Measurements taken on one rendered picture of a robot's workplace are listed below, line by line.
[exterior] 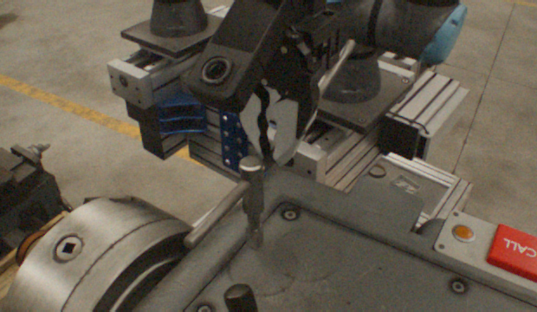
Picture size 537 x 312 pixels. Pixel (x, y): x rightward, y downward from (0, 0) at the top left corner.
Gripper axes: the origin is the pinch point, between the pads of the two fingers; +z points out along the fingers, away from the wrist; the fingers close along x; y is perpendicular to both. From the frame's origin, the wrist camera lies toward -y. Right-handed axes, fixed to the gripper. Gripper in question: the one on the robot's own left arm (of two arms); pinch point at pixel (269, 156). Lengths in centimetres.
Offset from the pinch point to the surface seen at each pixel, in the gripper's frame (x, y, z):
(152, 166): 141, 101, 136
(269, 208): 1.4, 2.2, 9.9
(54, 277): 17.7, -18.6, 12.9
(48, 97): 258, 116, 136
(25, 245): 36.3, -13.9, 23.9
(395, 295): -16.2, -1.8, 9.9
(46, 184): 69, 8, 44
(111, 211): 19.4, -7.4, 12.3
